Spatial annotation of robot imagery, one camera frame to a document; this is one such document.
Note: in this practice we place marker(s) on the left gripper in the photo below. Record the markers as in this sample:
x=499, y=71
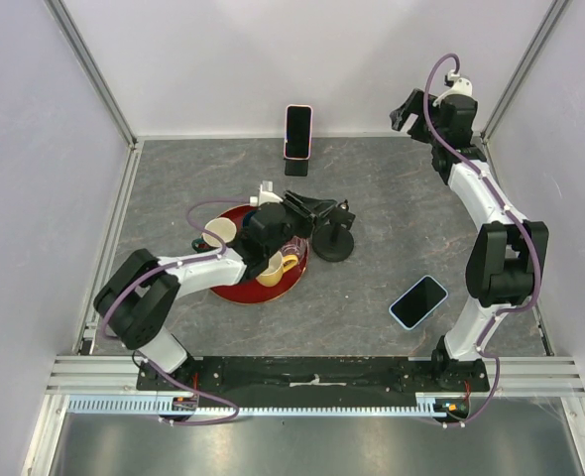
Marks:
x=320, y=207

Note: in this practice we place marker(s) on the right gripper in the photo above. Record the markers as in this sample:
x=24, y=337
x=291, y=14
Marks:
x=416, y=103

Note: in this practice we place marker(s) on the black round-base phone holder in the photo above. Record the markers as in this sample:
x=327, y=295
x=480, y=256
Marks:
x=333, y=241

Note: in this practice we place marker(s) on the black folding phone stand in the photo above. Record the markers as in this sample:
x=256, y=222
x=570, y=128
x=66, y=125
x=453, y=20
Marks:
x=296, y=167

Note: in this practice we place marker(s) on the phone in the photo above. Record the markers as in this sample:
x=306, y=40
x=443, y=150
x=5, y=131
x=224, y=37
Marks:
x=298, y=126
x=418, y=302

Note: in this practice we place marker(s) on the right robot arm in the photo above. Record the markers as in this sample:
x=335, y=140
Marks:
x=507, y=259

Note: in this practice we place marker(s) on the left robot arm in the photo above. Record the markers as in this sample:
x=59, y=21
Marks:
x=136, y=300

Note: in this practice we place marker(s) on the phone in blue case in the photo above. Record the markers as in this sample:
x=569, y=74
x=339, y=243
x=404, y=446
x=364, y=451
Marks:
x=418, y=302

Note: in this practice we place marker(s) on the clear plastic cup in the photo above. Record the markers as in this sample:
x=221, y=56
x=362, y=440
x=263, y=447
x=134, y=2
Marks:
x=294, y=250

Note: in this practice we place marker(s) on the yellow mug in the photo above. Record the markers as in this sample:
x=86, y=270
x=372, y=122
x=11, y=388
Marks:
x=278, y=265

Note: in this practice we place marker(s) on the dark blue mug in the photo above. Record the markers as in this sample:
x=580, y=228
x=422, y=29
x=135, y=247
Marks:
x=248, y=220

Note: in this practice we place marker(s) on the green mug cream inside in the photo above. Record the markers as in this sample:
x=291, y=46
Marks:
x=216, y=233

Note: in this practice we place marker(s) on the red round tray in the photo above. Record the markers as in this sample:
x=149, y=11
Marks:
x=253, y=293

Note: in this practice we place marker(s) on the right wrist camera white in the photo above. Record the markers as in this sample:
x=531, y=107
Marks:
x=456, y=85

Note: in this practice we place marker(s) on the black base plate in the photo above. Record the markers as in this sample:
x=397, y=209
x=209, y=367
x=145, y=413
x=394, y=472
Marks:
x=328, y=381

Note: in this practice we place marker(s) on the grey cable duct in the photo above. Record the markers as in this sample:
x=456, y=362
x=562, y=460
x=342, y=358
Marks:
x=157, y=406

